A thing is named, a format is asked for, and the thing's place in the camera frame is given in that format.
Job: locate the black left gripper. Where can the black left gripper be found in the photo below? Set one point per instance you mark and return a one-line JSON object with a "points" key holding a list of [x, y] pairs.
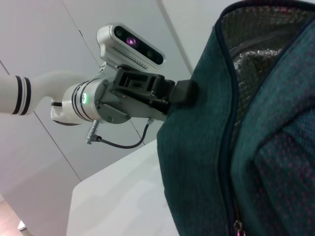
{"points": [[137, 93]]}

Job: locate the dark teal lunch bag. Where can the dark teal lunch bag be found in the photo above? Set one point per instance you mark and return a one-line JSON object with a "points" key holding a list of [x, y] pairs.
{"points": [[209, 159]]}

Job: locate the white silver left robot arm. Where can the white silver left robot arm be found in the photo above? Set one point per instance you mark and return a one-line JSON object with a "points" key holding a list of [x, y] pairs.
{"points": [[49, 96]]}

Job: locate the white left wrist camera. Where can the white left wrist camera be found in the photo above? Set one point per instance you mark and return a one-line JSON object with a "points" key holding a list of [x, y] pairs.
{"points": [[130, 46]]}

